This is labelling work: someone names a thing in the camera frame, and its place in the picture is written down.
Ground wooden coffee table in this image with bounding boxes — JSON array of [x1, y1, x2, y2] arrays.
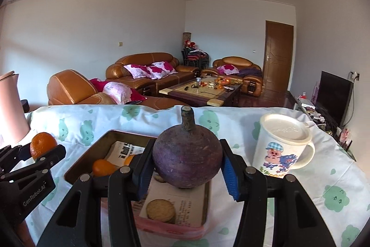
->
[[159, 76, 242, 107]]

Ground brown wooden door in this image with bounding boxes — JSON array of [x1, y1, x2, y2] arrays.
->
[[263, 21, 294, 93]]

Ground round biscuit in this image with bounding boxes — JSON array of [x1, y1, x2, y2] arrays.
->
[[146, 199, 176, 224]]

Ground pink floral cushion right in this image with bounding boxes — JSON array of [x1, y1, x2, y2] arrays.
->
[[147, 61, 177, 80]]

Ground pink pillow on armchair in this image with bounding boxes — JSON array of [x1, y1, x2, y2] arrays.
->
[[103, 81, 132, 105]]

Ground black television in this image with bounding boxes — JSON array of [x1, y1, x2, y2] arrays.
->
[[315, 71, 354, 128]]

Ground pink floral cushion left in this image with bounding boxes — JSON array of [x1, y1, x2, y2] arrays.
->
[[123, 64, 154, 80]]

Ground brown leather armchair near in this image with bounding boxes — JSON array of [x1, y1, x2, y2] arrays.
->
[[47, 70, 184, 110]]

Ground paper leaflet in tin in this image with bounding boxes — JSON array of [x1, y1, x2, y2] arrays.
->
[[104, 140, 208, 228]]

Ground pink floral cushion far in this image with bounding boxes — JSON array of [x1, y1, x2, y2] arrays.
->
[[216, 64, 240, 76]]

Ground pink biscuit tin box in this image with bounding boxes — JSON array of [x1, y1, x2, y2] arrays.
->
[[64, 130, 211, 240]]

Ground white cartoon pig mug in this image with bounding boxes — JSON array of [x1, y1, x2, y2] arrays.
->
[[252, 113, 315, 178]]

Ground small orange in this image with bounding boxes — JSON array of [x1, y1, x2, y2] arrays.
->
[[92, 159, 118, 177]]

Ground large orange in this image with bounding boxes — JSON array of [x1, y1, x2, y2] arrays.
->
[[29, 132, 58, 160]]

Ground cloud print tablecloth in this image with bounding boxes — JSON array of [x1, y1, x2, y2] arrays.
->
[[11, 104, 370, 247]]

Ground brown leather armchair far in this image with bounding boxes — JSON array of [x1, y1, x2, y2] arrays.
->
[[201, 56, 263, 97]]

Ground pink electric kettle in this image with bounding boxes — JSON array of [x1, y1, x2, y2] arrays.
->
[[1, 71, 29, 146]]

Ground brown leather three-seat sofa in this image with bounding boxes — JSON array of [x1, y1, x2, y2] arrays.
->
[[105, 53, 200, 95]]

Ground brown leather armchair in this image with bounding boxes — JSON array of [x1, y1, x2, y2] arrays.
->
[[201, 56, 263, 97], [47, 70, 184, 110]]

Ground large purple round fruit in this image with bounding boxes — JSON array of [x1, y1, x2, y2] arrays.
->
[[152, 106, 223, 189]]

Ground stacked dark chairs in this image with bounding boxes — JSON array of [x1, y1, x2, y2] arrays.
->
[[181, 47, 210, 70]]

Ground pink floral cushion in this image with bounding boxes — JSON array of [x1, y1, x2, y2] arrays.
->
[[123, 64, 154, 80], [216, 64, 240, 76], [147, 61, 177, 80]]

